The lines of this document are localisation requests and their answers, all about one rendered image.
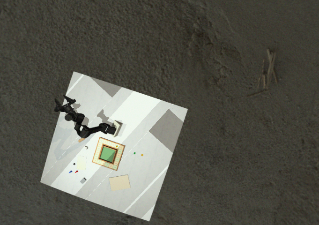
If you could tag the beige flat board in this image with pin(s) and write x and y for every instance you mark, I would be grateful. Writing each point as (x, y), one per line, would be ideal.
(119, 182)

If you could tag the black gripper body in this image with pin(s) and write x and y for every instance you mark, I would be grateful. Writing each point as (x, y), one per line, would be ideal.
(67, 107)

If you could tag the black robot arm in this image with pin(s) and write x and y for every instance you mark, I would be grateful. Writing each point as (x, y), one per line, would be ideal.
(86, 131)

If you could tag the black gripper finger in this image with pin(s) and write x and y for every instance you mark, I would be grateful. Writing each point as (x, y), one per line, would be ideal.
(57, 103)
(67, 98)

